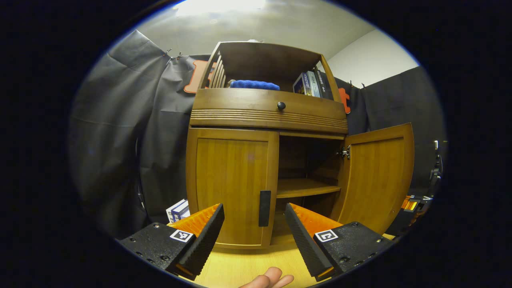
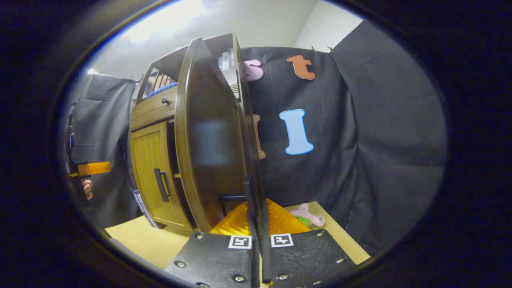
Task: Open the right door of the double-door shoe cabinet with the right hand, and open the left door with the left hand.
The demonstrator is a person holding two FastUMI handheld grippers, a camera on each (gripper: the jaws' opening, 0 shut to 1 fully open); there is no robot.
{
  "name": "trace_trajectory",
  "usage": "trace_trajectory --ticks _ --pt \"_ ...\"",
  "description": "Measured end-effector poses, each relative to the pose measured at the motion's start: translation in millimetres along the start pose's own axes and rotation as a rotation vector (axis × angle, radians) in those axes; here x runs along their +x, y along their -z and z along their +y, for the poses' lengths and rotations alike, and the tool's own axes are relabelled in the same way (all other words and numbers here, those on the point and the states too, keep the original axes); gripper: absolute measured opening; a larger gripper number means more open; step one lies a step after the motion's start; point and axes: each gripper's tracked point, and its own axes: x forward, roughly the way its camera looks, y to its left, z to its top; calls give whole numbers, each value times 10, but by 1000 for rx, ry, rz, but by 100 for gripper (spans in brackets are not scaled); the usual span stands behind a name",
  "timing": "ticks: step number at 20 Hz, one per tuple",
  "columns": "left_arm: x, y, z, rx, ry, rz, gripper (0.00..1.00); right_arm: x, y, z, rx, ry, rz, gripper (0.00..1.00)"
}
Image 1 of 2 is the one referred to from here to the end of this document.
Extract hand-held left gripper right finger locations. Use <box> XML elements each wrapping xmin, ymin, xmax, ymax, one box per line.
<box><xmin>284</xmin><ymin>202</ymin><xmax>396</xmax><ymax>282</ymax></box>

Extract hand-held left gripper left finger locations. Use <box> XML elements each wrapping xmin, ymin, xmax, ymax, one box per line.
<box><xmin>119</xmin><ymin>203</ymin><xmax>225</xmax><ymax>281</ymax></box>

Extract wooden shoe cabinet door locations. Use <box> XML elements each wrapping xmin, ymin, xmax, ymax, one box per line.
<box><xmin>330</xmin><ymin>122</ymin><xmax>415</xmax><ymax>236</ymax></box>
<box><xmin>185</xmin><ymin>127</ymin><xmax>280</xmax><ymax>249</ymax></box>

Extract wooden double-door shoe cabinet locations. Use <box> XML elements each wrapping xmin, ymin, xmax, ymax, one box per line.
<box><xmin>185</xmin><ymin>41</ymin><xmax>415</xmax><ymax>250</ymax></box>

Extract wooden cabinet drawer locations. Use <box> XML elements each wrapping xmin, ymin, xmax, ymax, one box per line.
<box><xmin>193</xmin><ymin>88</ymin><xmax>347</xmax><ymax>120</ymax></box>

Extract white and blue box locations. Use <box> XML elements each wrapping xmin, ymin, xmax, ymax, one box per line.
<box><xmin>166</xmin><ymin>199</ymin><xmax>190</xmax><ymax>224</ymax></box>

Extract black backdrop cloth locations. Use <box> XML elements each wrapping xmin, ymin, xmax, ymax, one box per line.
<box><xmin>68</xmin><ymin>30</ymin><xmax>446</xmax><ymax>240</ymax></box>

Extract grey book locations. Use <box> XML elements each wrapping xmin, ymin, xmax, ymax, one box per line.
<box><xmin>306</xmin><ymin>70</ymin><xmax>321</xmax><ymax>98</ymax></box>

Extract blue book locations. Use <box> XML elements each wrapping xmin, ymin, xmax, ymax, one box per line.
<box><xmin>293</xmin><ymin>72</ymin><xmax>310</xmax><ymax>96</ymax></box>

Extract blue folded towel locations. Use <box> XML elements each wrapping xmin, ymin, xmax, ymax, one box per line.
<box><xmin>230</xmin><ymin>80</ymin><xmax>280</xmax><ymax>91</ymax></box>

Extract black door handle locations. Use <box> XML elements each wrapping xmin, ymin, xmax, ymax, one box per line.
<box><xmin>258</xmin><ymin>190</ymin><xmax>272</xmax><ymax>227</ymax></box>

